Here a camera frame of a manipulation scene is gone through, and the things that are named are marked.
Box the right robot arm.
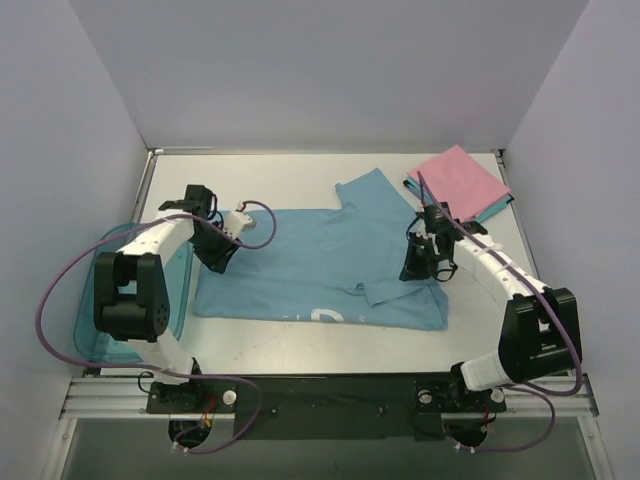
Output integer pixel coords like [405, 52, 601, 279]
[399, 203, 582, 409]

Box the aluminium frame rail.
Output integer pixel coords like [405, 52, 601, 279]
[60, 377, 599, 420]

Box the folded teal t shirt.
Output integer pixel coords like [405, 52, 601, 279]
[402, 177, 514, 223]

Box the light blue t shirt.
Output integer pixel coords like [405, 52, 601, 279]
[193, 169, 449, 331]

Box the folded pink t shirt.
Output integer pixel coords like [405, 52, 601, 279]
[406, 146, 511, 221]

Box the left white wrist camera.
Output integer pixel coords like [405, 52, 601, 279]
[221, 202, 256, 241]

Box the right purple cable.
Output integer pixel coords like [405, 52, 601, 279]
[417, 171, 585, 454]

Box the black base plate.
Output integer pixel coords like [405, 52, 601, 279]
[146, 373, 506, 441]

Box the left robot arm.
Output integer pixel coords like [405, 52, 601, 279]
[94, 185, 241, 412]

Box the teal plastic bin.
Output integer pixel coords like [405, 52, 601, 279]
[73, 234, 193, 364]

